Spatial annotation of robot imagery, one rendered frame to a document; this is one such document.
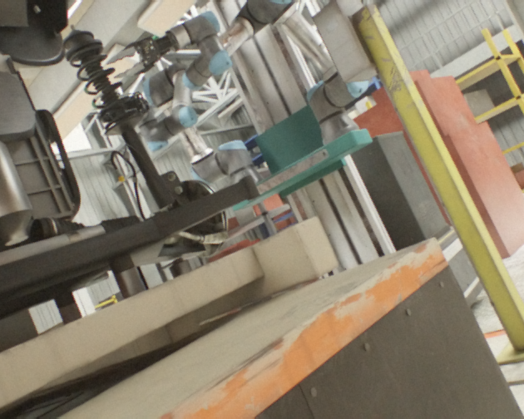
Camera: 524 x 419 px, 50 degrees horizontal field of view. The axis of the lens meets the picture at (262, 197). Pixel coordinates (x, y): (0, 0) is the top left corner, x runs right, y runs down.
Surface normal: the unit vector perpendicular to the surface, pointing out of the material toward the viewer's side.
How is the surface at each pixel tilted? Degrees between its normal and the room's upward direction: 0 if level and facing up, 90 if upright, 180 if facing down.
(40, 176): 90
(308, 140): 90
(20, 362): 90
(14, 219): 131
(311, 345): 90
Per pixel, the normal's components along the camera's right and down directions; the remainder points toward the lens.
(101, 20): -0.63, 0.21
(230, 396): 0.66, -0.37
